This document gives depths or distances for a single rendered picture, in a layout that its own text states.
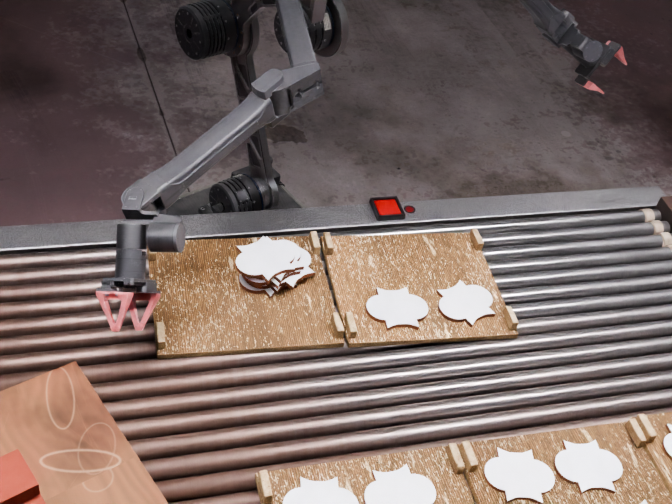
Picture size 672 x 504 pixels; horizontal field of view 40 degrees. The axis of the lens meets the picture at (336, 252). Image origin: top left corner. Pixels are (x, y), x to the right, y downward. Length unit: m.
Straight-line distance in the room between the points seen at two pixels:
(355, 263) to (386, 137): 2.10
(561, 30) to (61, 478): 1.65
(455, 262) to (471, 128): 2.23
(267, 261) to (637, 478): 0.92
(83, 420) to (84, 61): 3.00
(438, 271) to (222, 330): 0.57
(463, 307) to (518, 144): 2.37
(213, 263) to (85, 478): 0.69
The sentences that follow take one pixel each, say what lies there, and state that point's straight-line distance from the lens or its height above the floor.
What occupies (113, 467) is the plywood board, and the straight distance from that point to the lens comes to 1.69.
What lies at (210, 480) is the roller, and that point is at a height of 0.92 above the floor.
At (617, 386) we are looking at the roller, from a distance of 2.20.
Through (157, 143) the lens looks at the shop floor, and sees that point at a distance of 4.05.
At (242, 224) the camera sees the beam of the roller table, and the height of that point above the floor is 0.92.
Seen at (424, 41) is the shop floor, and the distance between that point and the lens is 5.08.
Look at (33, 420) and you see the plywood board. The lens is 1.76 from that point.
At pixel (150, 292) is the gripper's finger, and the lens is 1.80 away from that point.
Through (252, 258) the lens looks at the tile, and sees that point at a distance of 2.08.
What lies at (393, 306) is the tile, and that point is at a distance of 2.12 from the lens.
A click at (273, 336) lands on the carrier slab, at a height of 0.94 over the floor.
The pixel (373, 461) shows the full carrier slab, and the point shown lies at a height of 0.94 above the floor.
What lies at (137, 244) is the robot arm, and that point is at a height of 1.24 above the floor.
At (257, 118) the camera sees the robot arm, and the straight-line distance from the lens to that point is 1.91.
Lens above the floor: 2.46
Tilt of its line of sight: 43 degrees down
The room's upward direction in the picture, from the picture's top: 12 degrees clockwise
